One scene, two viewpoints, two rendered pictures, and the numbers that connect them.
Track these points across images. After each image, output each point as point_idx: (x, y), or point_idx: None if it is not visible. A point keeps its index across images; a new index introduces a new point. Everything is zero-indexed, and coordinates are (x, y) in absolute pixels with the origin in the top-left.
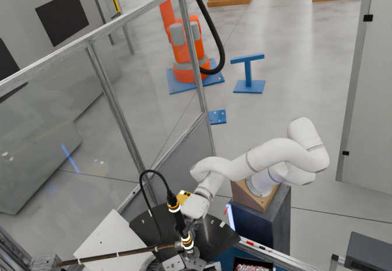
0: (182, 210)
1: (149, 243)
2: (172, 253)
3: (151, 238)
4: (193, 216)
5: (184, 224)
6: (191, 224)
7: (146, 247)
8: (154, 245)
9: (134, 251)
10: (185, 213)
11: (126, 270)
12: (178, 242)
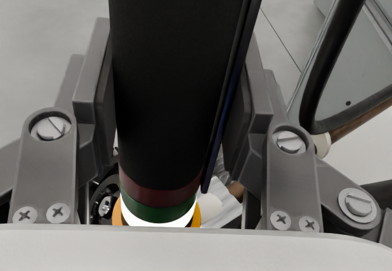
0: (360, 267)
1: (375, 187)
2: (241, 224)
3: (391, 197)
4: (27, 226)
5: (109, 23)
6: (38, 112)
7: (357, 111)
8: (326, 120)
9: (384, 88)
10: (233, 231)
11: (370, 182)
12: (217, 217)
